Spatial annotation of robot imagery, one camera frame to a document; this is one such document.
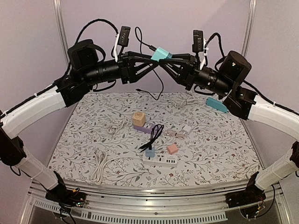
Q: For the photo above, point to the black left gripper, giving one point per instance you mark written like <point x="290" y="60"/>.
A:
<point x="129" y="72"/>

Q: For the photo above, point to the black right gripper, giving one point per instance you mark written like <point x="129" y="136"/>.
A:
<point x="191" y="73"/>

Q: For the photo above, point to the teal charger plug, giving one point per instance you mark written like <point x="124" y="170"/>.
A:
<point x="161" y="54"/>

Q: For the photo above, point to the beige cube socket adapter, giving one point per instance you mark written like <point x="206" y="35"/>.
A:
<point x="139" y="119"/>

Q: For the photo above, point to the purple power strip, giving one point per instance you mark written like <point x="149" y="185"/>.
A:
<point x="146" y="128"/>

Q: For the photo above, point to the light blue charger plug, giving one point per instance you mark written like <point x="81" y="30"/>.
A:
<point x="150" y="153"/>

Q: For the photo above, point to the white power strip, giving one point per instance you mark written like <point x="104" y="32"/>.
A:
<point x="164" y="160"/>

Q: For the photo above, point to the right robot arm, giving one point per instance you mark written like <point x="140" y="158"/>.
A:
<point x="246" y="104"/>

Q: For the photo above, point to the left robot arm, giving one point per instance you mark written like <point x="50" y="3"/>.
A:
<point x="64" y="92"/>

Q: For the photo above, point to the pink charger plug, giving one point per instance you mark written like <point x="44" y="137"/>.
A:
<point x="172" y="149"/>

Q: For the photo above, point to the teal power strip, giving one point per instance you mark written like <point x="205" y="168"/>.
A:
<point x="216" y="104"/>

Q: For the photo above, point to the white charger adapter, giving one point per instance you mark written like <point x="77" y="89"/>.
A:
<point x="186" y="129"/>

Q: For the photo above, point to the floral table mat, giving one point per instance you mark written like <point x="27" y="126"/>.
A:
<point x="217" y="150"/>

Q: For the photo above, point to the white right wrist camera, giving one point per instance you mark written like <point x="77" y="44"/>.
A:
<point x="199" y="46"/>

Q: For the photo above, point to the left aluminium frame post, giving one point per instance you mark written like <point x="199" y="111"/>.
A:
<point x="61" y="28"/>

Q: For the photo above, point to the aluminium frame post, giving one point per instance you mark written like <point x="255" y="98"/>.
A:
<point x="61" y="28"/>
<point x="249" y="27"/>

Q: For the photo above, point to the right aluminium frame post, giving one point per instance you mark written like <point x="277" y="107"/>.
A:
<point x="249" y="27"/>

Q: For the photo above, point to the aluminium front rail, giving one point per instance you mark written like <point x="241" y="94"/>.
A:
<point x="204" y="204"/>

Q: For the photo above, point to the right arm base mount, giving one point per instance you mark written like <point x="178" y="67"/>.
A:
<point x="250" y="201"/>

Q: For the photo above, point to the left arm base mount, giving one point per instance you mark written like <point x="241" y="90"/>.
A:
<point x="67" y="197"/>

